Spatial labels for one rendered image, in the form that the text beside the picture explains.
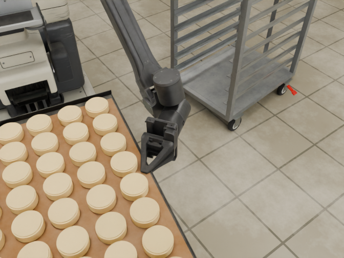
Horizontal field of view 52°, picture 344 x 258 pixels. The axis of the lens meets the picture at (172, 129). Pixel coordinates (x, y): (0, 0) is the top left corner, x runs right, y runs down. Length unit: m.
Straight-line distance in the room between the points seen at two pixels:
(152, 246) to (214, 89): 1.64
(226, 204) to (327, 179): 0.56
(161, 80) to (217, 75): 1.55
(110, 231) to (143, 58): 0.40
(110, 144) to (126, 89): 1.69
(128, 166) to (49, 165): 0.15
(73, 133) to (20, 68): 0.81
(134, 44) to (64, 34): 0.98
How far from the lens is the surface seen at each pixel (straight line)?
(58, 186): 0.66
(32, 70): 1.49
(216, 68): 2.31
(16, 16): 1.35
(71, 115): 0.77
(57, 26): 1.74
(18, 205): 0.66
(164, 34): 2.94
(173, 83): 0.71
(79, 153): 0.69
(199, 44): 2.21
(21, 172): 0.70
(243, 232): 1.72
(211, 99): 2.07
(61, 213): 0.63
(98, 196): 0.63
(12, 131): 0.78
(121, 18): 0.81
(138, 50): 0.81
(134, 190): 0.63
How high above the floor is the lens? 1.49
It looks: 46 degrees down
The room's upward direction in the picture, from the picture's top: straight up
